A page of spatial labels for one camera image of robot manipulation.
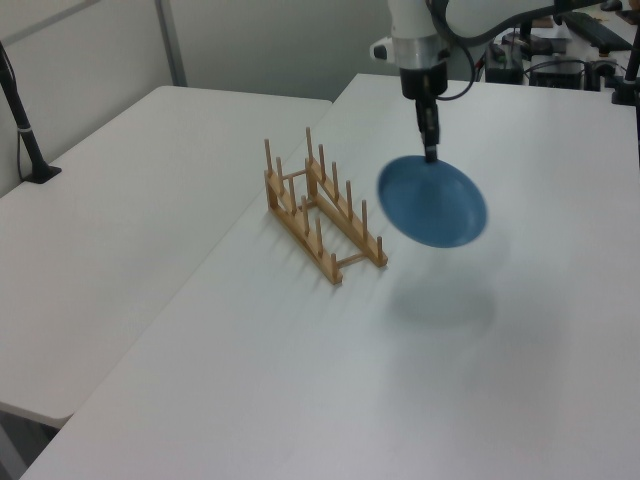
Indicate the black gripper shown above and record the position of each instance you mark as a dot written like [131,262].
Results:
[424,82]

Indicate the blue round plate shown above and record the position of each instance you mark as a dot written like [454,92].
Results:
[430,205]

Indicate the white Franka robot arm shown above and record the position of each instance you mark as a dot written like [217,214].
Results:
[412,20]

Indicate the wooden plate rack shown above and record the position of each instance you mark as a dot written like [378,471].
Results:
[300,230]

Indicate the black electronics box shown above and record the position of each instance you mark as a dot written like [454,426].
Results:
[504,67]

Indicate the black keyboard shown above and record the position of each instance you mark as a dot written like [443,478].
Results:
[600,31]

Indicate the black camera stand pole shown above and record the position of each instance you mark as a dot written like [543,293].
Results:
[25,135]
[625,92]

